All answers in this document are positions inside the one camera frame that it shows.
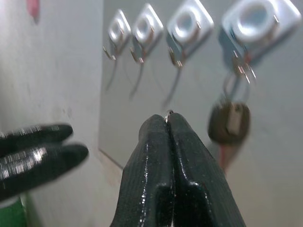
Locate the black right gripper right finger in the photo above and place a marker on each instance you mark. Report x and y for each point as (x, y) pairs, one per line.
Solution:
(198, 175)

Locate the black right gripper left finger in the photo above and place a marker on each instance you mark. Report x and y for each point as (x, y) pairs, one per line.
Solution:
(151, 170)

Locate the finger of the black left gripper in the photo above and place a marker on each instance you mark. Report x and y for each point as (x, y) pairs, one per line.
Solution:
(35, 138)
(42, 165)

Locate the green object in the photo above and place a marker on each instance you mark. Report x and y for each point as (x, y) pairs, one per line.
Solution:
(11, 212)

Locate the pink object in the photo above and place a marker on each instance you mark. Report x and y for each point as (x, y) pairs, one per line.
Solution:
(33, 9)

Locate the grey wall panel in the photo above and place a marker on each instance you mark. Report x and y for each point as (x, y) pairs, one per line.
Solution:
(201, 92)

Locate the white wall hook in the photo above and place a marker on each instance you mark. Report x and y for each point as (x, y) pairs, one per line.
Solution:
(189, 23)
(148, 26)
(119, 29)
(258, 26)

